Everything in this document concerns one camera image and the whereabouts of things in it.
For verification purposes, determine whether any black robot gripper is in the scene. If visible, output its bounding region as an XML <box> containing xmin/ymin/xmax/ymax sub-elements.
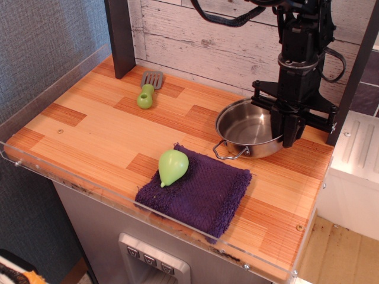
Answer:
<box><xmin>252</xmin><ymin>59</ymin><xmax>338</xmax><ymax>148</ymax></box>

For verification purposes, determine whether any stainless steel pot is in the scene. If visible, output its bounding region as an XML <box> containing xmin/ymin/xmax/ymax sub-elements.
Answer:
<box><xmin>213</xmin><ymin>98</ymin><xmax>283</xmax><ymax>160</ymax></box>

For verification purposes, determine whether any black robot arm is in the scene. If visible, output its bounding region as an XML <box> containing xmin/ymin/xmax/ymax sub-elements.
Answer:
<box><xmin>252</xmin><ymin>1</ymin><xmax>346</xmax><ymax>148</ymax></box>

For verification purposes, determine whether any purple folded cloth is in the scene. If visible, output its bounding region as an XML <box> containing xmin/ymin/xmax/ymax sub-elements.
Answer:
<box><xmin>135</xmin><ymin>144</ymin><xmax>252</xmax><ymax>243</ymax></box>

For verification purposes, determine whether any white toy sink unit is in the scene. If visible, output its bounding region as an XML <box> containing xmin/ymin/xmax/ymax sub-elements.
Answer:
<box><xmin>316</xmin><ymin>111</ymin><xmax>378</xmax><ymax>240</ymax></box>

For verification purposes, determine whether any green plastic pear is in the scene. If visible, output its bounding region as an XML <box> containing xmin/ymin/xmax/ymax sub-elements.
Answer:
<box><xmin>158</xmin><ymin>149</ymin><xmax>189</xmax><ymax>188</ymax></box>

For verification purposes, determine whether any silver dispenser button panel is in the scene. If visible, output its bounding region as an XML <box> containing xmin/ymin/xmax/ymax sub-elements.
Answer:
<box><xmin>118</xmin><ymin>233</ymin><xmax>191</xmax><ymax>283</ymax></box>

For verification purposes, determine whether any grey toy fridge cabinet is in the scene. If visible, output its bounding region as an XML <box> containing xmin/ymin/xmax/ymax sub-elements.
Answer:
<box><xmin>54</xmin><ymin>182</ymin><xmax>269</xmax><ymax>283</ymax></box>

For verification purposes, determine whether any clear acrylic table guard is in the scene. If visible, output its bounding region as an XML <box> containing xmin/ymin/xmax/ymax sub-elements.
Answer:
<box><xmin>1</xmin><ymin>46</ymin><xmax>333</xmax><ymax>283</ymax></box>

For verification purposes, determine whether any orange black object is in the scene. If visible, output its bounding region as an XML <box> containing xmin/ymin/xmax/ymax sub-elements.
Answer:
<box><xmin>1</xmin><ymin>249</ymin><xmax>47</xmax><ymax>283</ymax></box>

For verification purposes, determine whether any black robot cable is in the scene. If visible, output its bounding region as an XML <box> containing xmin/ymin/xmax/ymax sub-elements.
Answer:
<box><xmin>189</xmin><ymin>0</ymin><xmax>347</xmax><ymax>82</ymax></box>

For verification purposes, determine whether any dark right shelf post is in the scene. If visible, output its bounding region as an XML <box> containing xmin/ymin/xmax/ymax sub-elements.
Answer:
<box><xmin>326</xmin><ymin>1</ymin><xmax>378</xmax><ymax>146</ymax></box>

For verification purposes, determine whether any dark shelf post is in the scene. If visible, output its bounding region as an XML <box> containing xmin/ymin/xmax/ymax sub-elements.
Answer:
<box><xmin>326</xmin><ymin>1</ymin><xmax>378</xmax><ymax>146</ymax></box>
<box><xmin>104</xmin><ymin>0</ymin><xmax>136</xmax><ymax>79</ymax></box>

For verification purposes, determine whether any green handled grey spatula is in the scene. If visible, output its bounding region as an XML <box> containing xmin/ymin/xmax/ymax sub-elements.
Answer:
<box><xmin>137</xmin><ymin>70</ymin><xmax>163</xmax><ymax>109</ymax></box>

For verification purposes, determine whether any dark left shelf post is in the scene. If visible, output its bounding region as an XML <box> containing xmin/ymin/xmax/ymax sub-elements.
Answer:
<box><xmin>104</xmin><ymin>0</ymin><xmax>136</xmax><ymax>79</ymax></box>

